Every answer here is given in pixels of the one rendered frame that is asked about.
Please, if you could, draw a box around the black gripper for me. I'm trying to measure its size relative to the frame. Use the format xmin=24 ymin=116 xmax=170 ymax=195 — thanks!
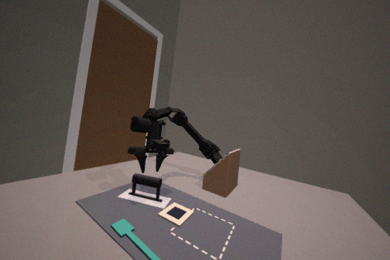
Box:
xmin=128 ymin=134 xmax=174 ymax=173

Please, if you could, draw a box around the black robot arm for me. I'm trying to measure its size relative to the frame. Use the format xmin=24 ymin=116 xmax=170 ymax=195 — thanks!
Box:
xmin=130 ymin=107 xmax=223 ymax=165

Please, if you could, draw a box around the cream square tile with dark blue square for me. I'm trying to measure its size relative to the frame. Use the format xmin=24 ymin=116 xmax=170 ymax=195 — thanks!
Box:
xmin=158 ymin=202 xmax=194 ymax=227

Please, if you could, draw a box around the teal small trowel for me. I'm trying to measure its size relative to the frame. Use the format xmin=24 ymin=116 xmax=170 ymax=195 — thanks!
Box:
xmin=111 ymin=219 xmax=161 ymax=260

